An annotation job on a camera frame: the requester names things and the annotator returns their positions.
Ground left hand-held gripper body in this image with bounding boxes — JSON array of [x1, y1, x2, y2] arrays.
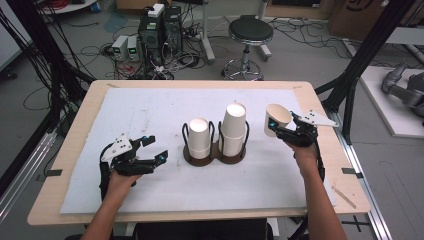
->
[[99, 133, 158, 178]]

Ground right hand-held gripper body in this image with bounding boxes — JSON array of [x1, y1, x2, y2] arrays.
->
[[275, 109, 340, 148]]

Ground single white paper cup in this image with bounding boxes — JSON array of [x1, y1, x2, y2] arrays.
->
[[264, 103, 293, 138]]

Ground brown double cup holder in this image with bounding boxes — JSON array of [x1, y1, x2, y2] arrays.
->
[[181, 120, 251, 168]]

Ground white paper cup stack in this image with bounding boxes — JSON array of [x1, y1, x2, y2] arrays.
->
[[188, 117, 212, 160], [219, 102, 248, 158]]

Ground person's left hand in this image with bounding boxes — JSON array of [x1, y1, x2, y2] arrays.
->
[[106, 170, 143, 204]]

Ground person's right hand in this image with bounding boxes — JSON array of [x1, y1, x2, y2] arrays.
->
[[287, 142, 322, 179]]

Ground white table mat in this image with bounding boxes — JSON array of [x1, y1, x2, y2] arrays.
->
[[59, 87, 337, 215]]

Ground white floor board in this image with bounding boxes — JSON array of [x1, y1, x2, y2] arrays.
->
[[359, 65, 424, 139]]

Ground person's dark clothing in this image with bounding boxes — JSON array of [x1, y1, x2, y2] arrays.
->
[[133, 218, 274, 240]]

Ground thin wooden stick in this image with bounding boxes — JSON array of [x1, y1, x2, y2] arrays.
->
[[331, 185, 358, 210]]

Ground grey bench power supply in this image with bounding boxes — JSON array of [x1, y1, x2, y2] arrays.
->
[[127, 35, 141, 62], [111, 35, 129, 62]]

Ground black round stool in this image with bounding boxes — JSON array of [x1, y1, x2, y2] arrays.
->
[[220, 14, 274, 82]]

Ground brown cardboard box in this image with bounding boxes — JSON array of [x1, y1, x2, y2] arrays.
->
[[328, 0, 424, 42]]

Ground black computer tower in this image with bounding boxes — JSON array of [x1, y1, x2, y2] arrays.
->
[[138, 13, 166, 65], [163, 5, 184, 54]]

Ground white metal table leg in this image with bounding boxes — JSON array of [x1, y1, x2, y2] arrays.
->
[[199, 0, 218, 64]]

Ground black tape cross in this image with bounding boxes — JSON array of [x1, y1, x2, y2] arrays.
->
[[342, 215, 371, 233]]

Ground white box on tower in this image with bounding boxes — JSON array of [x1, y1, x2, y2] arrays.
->
[[147, 3, 166, 18]]

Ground white round table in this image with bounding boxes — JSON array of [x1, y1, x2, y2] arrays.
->
[[39, 0, 98, 15]]

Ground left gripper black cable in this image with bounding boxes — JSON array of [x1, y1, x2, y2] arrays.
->
[[99, 144, 112, 201]]

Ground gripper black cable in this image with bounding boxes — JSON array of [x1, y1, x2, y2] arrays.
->
[[312, 129, 326, 183], [99, 144, 112, 201]]

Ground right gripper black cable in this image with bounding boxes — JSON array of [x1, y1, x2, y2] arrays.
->
[[312, 129, 326, 183]]

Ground tangle of floor cables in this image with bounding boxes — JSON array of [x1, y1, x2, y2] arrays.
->
[[83, 19, 209, 81]]

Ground black floor cables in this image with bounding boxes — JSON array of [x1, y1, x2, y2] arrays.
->
[[269, 16, 394, 68]]

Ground black metal frame post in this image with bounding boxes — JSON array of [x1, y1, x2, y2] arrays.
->
[[314, 0, 418, 144]]

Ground aluminium rail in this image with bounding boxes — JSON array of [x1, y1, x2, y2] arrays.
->
[[328, 109, 393, 240], [0, 131, 58, 221]]

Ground black frame post with cables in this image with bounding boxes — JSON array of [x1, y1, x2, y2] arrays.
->
[[0, 0, 96, 138]]

